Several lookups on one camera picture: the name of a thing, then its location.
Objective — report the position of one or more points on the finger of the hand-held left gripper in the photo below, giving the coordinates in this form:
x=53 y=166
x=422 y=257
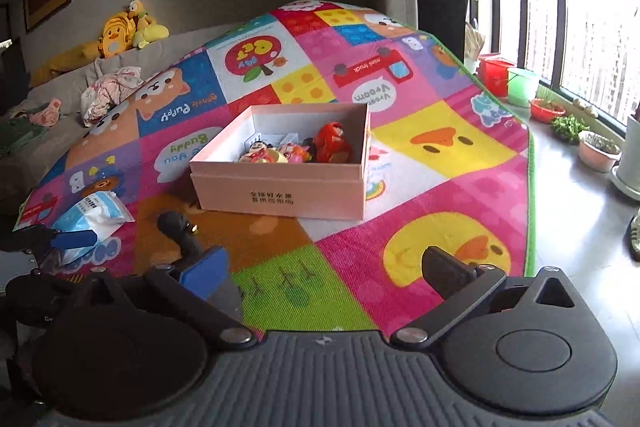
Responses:
x=75 y=240
x=27 y=238

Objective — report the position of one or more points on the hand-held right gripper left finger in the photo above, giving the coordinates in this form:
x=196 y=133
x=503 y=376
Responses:
x=205 y=267

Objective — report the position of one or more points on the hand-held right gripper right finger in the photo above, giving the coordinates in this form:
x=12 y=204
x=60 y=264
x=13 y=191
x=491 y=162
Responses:
x=445 y=267

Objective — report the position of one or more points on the blue plastic packet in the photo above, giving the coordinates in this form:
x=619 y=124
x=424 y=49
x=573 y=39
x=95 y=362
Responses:
x=100 y=212

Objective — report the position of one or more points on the black plush toy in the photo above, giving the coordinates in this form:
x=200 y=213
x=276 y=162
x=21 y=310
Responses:
x=175 y=227

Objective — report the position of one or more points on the pink cardboard box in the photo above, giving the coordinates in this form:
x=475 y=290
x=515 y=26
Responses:
x=280 y=199

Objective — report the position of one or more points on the small colourful toys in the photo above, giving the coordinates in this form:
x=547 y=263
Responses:
x=295 y=153

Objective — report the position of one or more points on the red toy figure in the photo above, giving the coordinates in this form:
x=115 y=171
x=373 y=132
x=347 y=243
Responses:
x=332 y=142

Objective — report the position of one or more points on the colourful cartoon play mat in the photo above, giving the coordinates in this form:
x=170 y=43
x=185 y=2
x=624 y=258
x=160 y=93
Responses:
x=440 y=207

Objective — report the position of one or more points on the green cloth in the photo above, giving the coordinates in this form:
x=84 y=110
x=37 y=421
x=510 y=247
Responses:
x=20 y=134

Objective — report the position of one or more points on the pink crumpled cloth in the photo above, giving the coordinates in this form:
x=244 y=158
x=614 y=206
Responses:
x=46 y=112

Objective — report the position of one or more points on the pile of pale floral cloth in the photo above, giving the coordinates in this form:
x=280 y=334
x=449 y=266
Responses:
x=112 y=89

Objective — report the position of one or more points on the long yellow plush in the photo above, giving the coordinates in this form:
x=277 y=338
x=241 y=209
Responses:
x=60 y=64

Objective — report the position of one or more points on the small green plant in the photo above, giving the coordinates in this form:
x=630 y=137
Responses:
x=570 y=128

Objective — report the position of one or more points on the red pot with plant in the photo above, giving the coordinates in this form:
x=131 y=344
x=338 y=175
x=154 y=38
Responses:
x=546 y=109

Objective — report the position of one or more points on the pale pink plant pot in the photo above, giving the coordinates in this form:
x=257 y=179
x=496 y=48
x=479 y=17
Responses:
x=599 y=154

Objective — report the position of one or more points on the white green sandal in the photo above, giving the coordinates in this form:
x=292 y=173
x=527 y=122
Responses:
x=634 y=237

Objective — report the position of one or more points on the green plastic bucket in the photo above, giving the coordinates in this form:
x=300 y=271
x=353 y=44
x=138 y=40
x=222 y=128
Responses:
x=522 y=87

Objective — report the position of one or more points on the red plastic bucket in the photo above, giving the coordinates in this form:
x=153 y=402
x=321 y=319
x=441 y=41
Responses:
x=495 y=74

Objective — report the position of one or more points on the yellow duck plush backpack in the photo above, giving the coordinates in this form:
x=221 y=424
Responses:
x=114 y=38

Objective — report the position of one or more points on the large white plant pot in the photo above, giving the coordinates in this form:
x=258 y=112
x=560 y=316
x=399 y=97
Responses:
x=631 y=162

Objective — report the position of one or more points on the yellow green plush bird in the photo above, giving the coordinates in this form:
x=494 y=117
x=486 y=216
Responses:
x=145 y=27

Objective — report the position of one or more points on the grey sofa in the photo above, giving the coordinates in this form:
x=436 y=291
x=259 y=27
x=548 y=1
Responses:
x=180 y=39

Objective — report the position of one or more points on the black window frame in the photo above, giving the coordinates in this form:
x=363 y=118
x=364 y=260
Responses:
x=521 y=27

